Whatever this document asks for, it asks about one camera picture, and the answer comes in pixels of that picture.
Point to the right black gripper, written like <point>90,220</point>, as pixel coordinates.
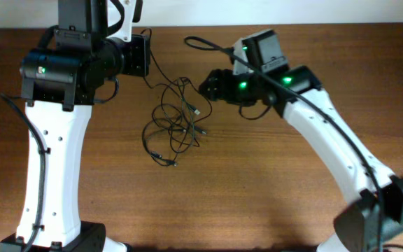
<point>220,85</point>

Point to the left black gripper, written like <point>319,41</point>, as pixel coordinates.
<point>136,56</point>

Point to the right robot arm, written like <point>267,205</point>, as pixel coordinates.
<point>373,192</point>

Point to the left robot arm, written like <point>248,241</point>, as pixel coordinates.
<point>91,44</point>

